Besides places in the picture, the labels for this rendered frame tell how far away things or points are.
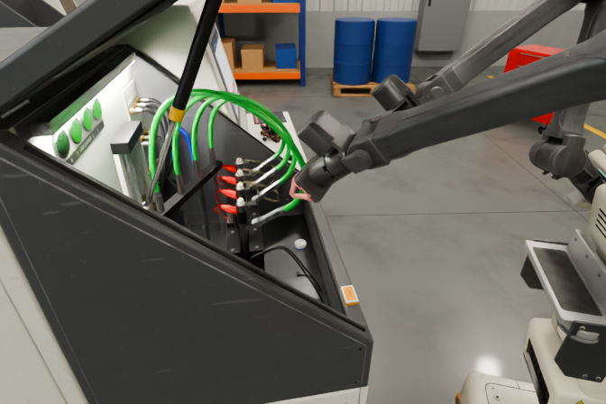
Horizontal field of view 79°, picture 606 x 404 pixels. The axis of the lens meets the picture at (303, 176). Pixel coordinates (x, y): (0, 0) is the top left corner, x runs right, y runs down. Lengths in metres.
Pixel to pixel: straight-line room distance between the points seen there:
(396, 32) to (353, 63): 0.71
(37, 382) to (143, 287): 0.30
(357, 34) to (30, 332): 5.19
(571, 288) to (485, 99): 0.59
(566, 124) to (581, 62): 0.58
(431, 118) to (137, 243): 0.47
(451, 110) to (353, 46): 5.07
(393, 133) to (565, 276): 0.60
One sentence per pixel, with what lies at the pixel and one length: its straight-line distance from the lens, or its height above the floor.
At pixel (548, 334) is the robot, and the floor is 0.80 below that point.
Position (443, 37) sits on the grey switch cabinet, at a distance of 7.55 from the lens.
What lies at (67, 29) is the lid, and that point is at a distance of 0.49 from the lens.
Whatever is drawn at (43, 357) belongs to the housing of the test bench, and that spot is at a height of 1.05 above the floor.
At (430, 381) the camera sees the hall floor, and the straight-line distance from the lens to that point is 2.00.
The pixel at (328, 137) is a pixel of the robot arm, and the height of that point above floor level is 1.38.
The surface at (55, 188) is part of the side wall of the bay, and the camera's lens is 0.59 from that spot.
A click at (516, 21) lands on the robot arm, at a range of 0.99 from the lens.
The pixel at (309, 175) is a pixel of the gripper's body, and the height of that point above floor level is 1.28.
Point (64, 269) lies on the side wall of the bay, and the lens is 0.68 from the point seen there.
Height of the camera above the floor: 1.63
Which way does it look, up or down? 29 degrees down
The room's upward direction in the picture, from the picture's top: straight up
